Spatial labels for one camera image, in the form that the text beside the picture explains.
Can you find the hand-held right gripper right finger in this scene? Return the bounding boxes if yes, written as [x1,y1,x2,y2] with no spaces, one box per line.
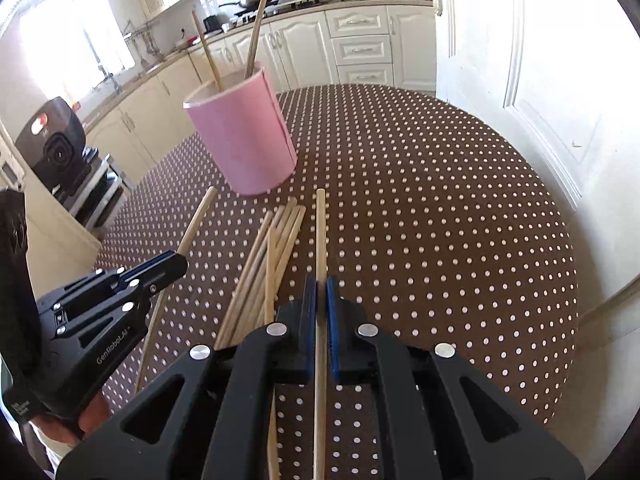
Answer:
[326,276,586,480]

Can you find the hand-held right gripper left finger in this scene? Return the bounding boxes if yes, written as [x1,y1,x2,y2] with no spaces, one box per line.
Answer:
[55,277,319,480]

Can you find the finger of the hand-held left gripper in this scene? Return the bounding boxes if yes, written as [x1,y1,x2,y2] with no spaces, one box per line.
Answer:
[62,252,189,307]
[51,279,167,339]

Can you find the pile of wooden chopsticks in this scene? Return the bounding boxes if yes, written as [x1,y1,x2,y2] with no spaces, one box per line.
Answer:
[214,196,307,480]

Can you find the light wooden chopstick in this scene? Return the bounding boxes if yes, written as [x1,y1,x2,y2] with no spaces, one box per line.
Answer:
[312,188,328,480]
[243,0,279,80]
[190,9,223,93]
[134,186,219,395]

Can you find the pink utensil holder cup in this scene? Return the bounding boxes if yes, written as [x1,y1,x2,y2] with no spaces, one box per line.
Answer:
[182,62,299,197]

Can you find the person's left hand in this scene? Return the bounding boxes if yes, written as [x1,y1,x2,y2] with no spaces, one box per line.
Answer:
[65,392,112,448]

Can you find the metal stool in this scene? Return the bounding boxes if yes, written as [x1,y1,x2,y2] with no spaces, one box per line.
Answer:
[65,147,132,228]

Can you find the brown polka-dot tablecloth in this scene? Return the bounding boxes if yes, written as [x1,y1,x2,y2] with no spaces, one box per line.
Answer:
[95,84,580,480]

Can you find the black rice cooker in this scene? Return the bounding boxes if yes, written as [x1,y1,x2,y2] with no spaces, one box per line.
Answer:
[15,96,93,196]

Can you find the metal sink faucet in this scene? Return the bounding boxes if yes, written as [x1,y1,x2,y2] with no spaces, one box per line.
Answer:
[97,65,123,97]

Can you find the barred kitchen window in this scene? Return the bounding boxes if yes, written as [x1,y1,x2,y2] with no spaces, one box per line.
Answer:
[15,0,136,91]

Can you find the cream cabinet drawer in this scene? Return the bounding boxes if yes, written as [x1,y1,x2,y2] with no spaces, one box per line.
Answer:
[331,35,393,65]
[327,6,390,37]
[336,63,395,89]

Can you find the cream lower kitchen cabinets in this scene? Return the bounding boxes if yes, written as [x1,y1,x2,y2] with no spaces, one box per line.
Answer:
[82,2,438,171]

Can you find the black gas stove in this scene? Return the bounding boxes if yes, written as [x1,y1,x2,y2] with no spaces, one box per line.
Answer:
[232,0,323,23]

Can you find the white panel door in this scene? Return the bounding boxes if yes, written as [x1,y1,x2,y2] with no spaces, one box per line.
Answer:
[432,0,640,311]

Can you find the hanging utensil rail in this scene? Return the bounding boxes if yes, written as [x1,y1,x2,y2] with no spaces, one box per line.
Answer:
[127,20,166,58]

